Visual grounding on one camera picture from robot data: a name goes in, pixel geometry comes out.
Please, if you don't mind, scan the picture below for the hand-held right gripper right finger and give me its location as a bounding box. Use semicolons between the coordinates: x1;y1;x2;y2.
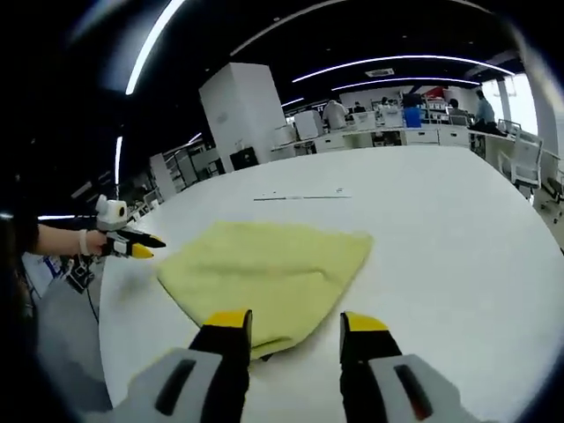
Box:
338;310;468;423

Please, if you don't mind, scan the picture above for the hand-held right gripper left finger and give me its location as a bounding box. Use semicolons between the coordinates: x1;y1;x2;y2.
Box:
109;308;255;423

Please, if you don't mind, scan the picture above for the yellow blue black garment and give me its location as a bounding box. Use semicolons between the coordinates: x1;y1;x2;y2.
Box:
156;219;375;363

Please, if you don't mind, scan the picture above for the person's left hand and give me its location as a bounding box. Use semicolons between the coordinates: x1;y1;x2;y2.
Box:
85;229;109;256

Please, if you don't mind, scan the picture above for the white storage cabinet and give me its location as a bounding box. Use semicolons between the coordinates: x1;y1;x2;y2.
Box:
149;152;180;195

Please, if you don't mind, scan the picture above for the person's black printed shirt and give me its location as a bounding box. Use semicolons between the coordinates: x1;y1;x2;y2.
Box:
0;211;41;336

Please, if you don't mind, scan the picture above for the black floor cabinet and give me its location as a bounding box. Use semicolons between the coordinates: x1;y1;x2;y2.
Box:
229;147;259;172

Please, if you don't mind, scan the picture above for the white square pillar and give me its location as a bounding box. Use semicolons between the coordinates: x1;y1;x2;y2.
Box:
197;62;286;174

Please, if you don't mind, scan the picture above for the white table power strip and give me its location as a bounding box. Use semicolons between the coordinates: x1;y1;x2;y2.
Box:
253;192;353;203

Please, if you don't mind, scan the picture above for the white box appliance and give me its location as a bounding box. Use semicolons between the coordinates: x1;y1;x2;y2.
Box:
293;109;323;138

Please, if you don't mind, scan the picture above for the white drawer counter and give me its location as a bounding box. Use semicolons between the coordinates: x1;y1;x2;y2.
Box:
271;125;472;155

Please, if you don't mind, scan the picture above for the white office chair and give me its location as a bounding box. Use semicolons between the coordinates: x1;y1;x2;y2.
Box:
500;127;545;189

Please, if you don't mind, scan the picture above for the dark cloth pile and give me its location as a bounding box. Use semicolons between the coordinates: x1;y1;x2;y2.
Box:
469;121;508;136

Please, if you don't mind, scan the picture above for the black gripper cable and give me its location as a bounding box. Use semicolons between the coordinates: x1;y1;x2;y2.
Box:
85;286;102;325

